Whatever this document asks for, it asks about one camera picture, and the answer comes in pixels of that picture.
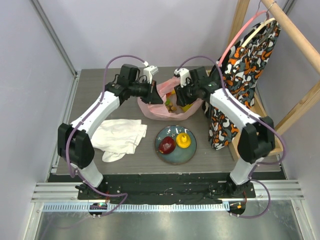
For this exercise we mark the brown fake longan bunch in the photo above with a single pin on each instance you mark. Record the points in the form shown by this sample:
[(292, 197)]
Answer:
[(170, 107)]

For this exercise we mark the pink clothes hanger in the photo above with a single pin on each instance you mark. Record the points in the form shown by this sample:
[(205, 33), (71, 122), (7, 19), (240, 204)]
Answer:
[(235, 38)]

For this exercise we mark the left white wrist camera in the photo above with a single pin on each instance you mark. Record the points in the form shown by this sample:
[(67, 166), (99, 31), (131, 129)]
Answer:
[(149, 71)]

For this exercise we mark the aluminium rail frame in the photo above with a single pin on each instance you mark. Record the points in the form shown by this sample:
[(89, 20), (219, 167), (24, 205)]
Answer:
[(279, 208)]

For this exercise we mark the patterned orange black garment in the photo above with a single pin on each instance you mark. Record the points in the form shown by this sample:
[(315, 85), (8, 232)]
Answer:
[(241, 69)]

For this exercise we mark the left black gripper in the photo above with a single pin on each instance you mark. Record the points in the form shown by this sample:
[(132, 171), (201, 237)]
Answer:
[(152, 97)]

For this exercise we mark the blue ceramic plate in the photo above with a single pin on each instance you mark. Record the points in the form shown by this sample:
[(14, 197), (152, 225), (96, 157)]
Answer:
[(179, 155)]

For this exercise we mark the red fake apple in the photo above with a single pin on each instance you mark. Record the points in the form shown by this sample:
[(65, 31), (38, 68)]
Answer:
[(167, 145)]

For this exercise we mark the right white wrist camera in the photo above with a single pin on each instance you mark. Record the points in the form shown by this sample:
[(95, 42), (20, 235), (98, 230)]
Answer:
[(184, 75)]

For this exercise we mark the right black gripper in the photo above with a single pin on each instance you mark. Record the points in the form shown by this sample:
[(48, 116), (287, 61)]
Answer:
[(180, 94)]

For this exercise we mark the yellow fake starfruit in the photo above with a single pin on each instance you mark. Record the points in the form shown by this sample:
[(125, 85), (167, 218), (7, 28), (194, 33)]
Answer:
[(187, 107)]

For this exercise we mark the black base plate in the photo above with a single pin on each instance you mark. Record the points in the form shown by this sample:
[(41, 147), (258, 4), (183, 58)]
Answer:
[(174, 188)]

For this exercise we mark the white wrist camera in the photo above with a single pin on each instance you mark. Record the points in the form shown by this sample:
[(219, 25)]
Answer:
[(149, 71), (184, 75)]

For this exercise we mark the cream clothes hanger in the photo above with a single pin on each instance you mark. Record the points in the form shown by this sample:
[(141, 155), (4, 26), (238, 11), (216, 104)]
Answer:
[(256, 31)]

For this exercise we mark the pink plastic bag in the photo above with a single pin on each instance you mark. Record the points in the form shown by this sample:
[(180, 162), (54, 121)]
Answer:
[(160, 112)]

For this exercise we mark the green fake starfruit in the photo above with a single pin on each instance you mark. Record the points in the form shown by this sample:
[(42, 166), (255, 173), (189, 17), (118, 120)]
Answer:
[(168, 103)]

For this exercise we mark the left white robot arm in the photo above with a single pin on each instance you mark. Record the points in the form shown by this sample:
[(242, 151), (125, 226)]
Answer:
[(74, 139)]

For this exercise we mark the orange fake fruit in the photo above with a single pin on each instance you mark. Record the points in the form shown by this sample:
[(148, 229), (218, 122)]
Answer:
[(170, 93)]

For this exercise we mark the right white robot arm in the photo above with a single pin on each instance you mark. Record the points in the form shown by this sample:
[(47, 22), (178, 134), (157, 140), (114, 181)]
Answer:
[(256, 137)]

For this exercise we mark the white cloth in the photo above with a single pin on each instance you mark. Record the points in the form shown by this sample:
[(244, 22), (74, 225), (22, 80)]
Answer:
[(118, 137)]

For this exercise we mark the wooden clothes rack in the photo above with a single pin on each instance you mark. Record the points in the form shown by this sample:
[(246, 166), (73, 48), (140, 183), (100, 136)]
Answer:
[(288, 76)]

